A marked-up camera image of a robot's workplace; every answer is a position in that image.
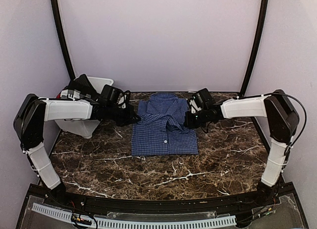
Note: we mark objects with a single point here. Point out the white plastic bin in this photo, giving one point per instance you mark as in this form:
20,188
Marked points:
76,117

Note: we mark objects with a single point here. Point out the white slotted cable duct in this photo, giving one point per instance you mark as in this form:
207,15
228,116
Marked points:
136,221

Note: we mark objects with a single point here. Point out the left black frame post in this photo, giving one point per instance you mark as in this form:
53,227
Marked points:
62,39

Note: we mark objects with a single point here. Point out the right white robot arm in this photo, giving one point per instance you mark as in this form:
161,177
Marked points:
276,107

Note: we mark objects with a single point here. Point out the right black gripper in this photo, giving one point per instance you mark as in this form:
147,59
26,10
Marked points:
188,122

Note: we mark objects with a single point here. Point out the blue checked long sleeve shirt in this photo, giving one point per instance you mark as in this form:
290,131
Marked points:
161,130

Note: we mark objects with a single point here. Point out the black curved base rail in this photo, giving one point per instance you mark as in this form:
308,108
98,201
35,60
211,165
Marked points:
283,211

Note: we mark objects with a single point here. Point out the right black frame post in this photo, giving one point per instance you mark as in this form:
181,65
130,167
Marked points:
255,47

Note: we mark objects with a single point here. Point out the black frame post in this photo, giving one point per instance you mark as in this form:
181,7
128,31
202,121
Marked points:
255,47
62,39

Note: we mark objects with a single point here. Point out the black white patterned shirt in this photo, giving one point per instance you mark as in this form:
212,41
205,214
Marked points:
79,89

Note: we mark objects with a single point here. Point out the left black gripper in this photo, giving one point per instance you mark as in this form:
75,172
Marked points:
129,118

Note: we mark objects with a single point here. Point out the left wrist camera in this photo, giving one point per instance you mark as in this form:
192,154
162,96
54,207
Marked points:
110,95

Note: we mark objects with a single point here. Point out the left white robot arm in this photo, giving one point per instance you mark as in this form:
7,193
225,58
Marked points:
37,112

